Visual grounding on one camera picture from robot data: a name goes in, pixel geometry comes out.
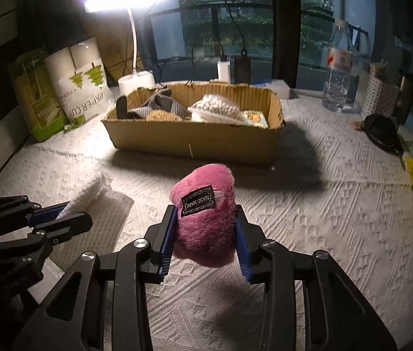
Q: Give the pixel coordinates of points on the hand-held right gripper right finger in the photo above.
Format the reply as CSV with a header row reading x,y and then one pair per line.
x,y
245,252

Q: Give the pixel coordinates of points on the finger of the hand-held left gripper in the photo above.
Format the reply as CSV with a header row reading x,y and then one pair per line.
x,y
71,225
45,215

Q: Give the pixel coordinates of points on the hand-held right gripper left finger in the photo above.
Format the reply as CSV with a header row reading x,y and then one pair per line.
x,y
166,245

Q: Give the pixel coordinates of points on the white cloth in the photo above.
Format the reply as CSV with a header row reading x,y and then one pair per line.
x,y
93,197

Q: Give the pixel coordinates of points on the pink plush pouch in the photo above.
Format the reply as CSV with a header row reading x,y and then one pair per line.
x,y
203,234

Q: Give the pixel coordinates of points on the cardboard box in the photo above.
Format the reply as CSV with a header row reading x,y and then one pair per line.
x,y
192,142

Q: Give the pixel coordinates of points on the black soft item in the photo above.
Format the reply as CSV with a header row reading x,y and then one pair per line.
x,y
122,108

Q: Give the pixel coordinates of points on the tan sponge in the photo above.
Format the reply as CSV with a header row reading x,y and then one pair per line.
x,y
164,116

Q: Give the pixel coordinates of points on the printed tissue packet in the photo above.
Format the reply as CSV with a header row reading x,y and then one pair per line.
x,y
256,119

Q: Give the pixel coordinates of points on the grey cloth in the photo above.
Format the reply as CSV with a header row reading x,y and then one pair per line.
x,y
170,106

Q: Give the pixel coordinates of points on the green paper cup pack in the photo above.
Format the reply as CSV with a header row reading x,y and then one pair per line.
x,y
38,106

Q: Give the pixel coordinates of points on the white paper cup pack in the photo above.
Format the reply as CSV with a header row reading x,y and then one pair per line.
x,y
82,91

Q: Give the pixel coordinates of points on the white desk lamp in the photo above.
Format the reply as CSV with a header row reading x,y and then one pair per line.
x,y
135,82

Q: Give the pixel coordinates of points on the flat white box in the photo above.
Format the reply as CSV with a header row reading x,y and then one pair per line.
x,y
277,87

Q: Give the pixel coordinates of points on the small brown wrapper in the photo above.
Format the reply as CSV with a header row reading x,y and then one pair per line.
x,y
357,125

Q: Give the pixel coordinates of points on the black pouch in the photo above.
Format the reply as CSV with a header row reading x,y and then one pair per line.
x,y
382,133

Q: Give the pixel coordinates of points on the white charger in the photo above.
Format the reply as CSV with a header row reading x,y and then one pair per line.
x,y
224,71

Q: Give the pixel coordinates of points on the black power adapter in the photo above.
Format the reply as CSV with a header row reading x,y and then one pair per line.
x,y
242,69

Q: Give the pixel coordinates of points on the clear water bottle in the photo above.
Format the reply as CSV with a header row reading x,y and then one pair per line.
x,y
338,80

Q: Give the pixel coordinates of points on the white perforated container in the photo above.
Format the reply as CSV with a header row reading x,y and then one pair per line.
x,y
376,97

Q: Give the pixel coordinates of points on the dark thermos flask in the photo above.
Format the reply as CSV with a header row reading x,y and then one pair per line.
x,y
405,98

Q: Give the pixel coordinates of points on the balcony metal rack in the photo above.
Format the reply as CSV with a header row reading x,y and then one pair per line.
x,y
360,36

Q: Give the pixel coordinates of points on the balcony railing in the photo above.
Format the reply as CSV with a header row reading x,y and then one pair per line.
x,y
228,4

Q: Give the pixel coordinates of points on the dark window frame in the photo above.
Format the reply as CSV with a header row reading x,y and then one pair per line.
x,y
285,25

